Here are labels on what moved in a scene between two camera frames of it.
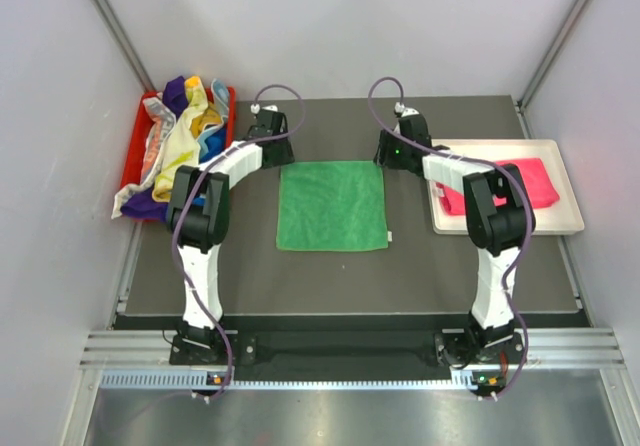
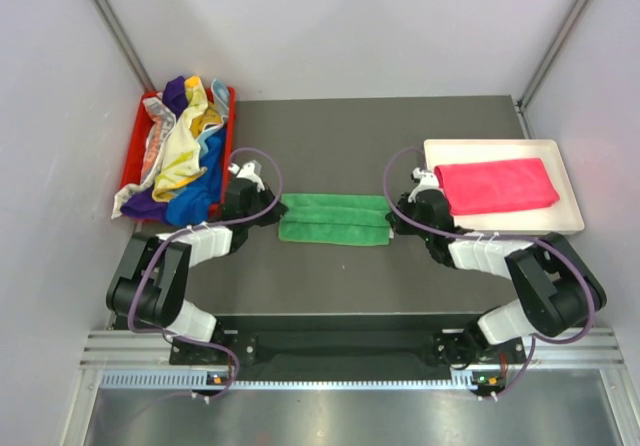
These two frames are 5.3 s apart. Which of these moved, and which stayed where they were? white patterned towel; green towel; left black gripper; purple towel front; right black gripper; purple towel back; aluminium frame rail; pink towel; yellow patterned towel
Moved: right black gripper; left black gripper; green towel
Stayed: white patterned towel; pink towel; purple towel front; aluminium frame rail; purple towel back; yellow patterned towel
